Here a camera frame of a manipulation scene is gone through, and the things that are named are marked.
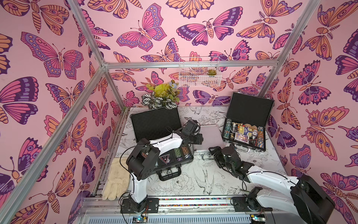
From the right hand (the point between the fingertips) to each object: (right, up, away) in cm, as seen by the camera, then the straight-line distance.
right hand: (210, 151), depth 86 cm
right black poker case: (+36, +20, +27) cm, 49 cm away
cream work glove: (-54, -17, -6) cm, 57 cm away
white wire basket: (-4, +52, +20) cm, 56 cm away
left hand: (-4, +6, +6) cm, 10 cm away
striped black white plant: (-36, +31, +7) cm, 48 cm away
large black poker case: (-37, +16, +11) cm, 41 cm away
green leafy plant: (-27, +40, +14) cm, 50 cm away
